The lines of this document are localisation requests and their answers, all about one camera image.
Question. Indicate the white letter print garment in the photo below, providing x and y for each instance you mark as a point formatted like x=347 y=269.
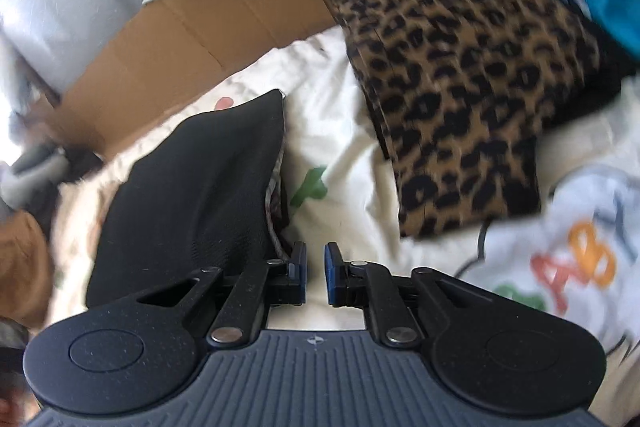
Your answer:
x=590 y=207

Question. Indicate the brown garment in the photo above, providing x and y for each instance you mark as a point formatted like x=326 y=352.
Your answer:
x=20 y=257

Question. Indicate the leopard print cloth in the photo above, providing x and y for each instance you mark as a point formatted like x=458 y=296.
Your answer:
x=460 y=82

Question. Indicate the dark cloth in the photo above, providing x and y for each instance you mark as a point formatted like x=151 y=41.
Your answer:
x=82 y=164

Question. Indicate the bear print bed sheet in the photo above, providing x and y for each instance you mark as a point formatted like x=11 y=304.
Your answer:
x=340 y=147

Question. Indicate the flattened cardboard box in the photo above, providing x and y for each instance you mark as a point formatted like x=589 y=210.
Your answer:
x=175 y=57

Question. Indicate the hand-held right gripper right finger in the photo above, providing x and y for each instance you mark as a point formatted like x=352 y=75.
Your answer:
x=331 y=274

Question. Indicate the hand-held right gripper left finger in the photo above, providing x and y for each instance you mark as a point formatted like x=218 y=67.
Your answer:
x=300 y=277

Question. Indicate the grey neck pillow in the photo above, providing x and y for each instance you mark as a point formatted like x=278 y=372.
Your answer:
x=30 y=182

